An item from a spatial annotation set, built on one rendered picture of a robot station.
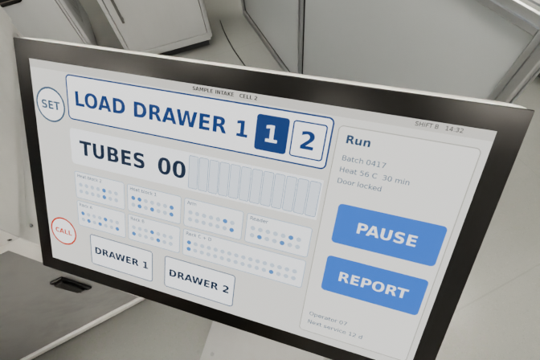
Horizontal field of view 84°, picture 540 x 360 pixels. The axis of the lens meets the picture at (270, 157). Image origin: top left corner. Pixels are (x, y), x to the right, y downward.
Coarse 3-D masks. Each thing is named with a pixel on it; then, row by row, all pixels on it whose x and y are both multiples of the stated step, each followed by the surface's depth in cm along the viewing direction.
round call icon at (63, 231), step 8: (56, 216) 40; (56, 224) 40; (64, 224) 40; (72, 224) 39; (56, 232) 41; (64, 232) 40; (72, 232) 40; (56, 240) 41; (64, 240) 41; (72, 240) 40
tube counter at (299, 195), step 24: (168, 168) 33; (192, 168) 32; (216, 168) 32; (240, 168) 31; (264, 168) 30; (216, 192) 32; (240, 192) 32; (264, 192) 31; (288, 192) 30; (312, 192) 30; (312, 216) 30
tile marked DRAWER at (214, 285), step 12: (168, 264) 37; (180, 264) 37; (192, 264) 36; (168, 276) 38; (180, 276) 37; (192, 276) 37; (204, 276) 36; (216, 276) 36; (228, 276) 35; (180, 288) 38; (192, 288) 37; (204, 288) 37; (216, 288) 36; (228, 288) 36; (216, 300) 37; (228, 300) 36
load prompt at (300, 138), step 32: (96, 96) 33; (128, 96) 32; (160, 96) 31; (192, 96) 30; (128, 128) 33; (160, 128) 32; (192, 128) 31; (224, 128) 30; (256, 128) 29; (288, 128) 29; (320, 128) 28; (288, 160) 29; (320, 160) 29
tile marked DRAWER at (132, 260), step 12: (96, 240) 39; (108, 240) 38; (96, 252) 40; (108, 252) 39; (120, 252) 39; (132, 252) 38; (144, 252) 38; (96, 264) 40; (108, 264) 40; (120, 264) 39; (132, 264) 39; (144, 264) 38; (144, 276) 39
